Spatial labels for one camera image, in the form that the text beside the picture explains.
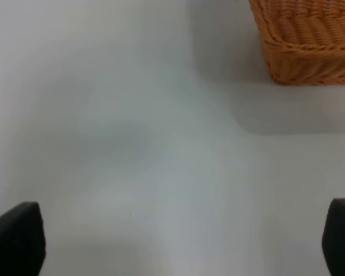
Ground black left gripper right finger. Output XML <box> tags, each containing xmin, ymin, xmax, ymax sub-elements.
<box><xmin>321</xmin><ymin>198</ymin><xmax>345</xmax><ymax>276</ymax></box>

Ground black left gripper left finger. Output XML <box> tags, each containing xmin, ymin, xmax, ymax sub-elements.
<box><xmin>0</xmin><ymin>202</ymin><xmax>46</xmax><ymax>276</ymax></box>

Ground orange wicker basket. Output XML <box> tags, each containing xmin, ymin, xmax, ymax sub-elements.
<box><xmin>250</xmin><ymin>1</ymin><xmax>345</xmax><ymax>85</ymax></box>

